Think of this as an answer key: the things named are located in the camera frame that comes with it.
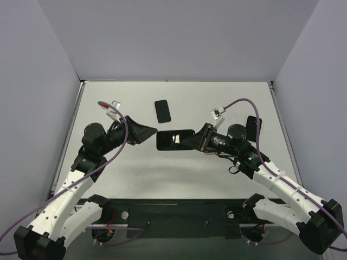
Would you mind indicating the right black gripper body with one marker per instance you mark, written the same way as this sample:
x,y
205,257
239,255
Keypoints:
x,y
205,138

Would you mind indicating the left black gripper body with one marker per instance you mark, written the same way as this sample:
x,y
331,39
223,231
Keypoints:
x,y
130,130

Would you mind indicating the black ring phone case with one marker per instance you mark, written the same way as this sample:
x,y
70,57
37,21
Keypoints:
x,y
171,140

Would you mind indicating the black phone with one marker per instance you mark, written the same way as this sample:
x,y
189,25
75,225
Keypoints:
x,y
162,111

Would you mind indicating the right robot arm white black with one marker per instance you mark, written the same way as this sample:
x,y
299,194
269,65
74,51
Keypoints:
x,y
317,222

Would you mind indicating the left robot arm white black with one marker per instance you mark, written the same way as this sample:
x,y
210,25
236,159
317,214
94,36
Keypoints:
x,y
49,235

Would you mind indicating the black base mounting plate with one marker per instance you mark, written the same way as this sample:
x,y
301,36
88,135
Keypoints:
x,y
180,218

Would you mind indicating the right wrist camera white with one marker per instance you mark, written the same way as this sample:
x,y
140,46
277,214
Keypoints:
x,y
217,114

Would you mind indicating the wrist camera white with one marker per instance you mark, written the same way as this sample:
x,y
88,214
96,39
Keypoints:
x,y
217,114
111,109

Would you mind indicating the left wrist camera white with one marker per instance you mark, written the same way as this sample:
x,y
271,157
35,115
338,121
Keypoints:
x,y
111,109

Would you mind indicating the aluminium frame rail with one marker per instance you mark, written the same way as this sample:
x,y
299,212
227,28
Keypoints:
x,y
284,131

